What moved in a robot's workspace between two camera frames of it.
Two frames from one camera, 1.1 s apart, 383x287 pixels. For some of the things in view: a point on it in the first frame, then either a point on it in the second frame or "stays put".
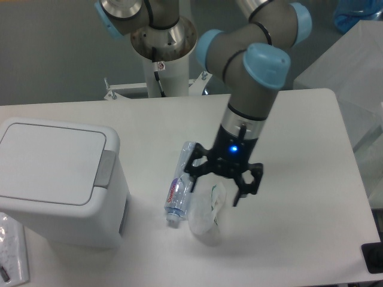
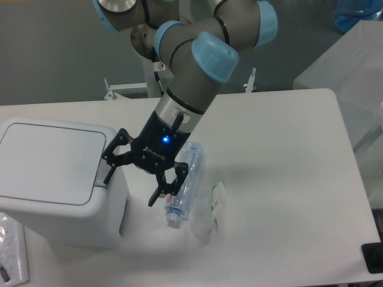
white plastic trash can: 65,181 stays put
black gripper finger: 194,171 → 122,137
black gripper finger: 245,189 → 172,189
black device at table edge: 373,253 stays put
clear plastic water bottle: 178,198 stays put
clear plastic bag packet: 14,269 stays put
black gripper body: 231,152 → 160,144
